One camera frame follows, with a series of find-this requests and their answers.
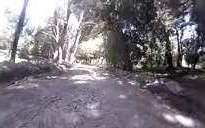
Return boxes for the grey dirt path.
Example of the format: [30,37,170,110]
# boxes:
[0,63,205,128]

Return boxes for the wood of trees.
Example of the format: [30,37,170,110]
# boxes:
[0,0,205,73]

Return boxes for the earth bank with stones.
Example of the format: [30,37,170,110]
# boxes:
[104,64,205,116]

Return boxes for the earth bank with rubble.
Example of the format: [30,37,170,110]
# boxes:
[0,59,68,84]

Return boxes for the dark leaning tree trunk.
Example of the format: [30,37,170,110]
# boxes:
[9,0,30,64]

